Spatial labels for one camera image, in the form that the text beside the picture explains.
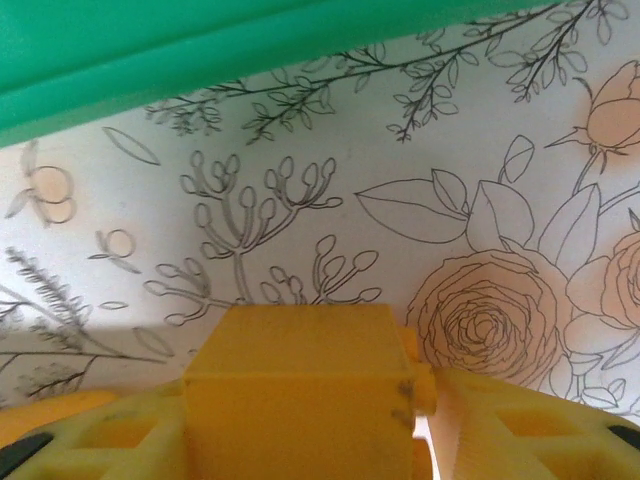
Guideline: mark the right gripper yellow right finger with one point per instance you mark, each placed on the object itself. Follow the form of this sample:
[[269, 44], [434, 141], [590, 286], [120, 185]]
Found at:
[[525, 440]]

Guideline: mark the yellow lego brick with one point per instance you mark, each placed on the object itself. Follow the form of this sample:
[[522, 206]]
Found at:
[[300, 390]]

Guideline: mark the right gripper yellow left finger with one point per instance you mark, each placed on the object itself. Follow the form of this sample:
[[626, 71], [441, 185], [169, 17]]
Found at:
[[110, 435]]

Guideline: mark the green plastic bin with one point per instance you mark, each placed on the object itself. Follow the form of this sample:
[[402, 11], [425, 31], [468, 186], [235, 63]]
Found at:
[[150, 50]]

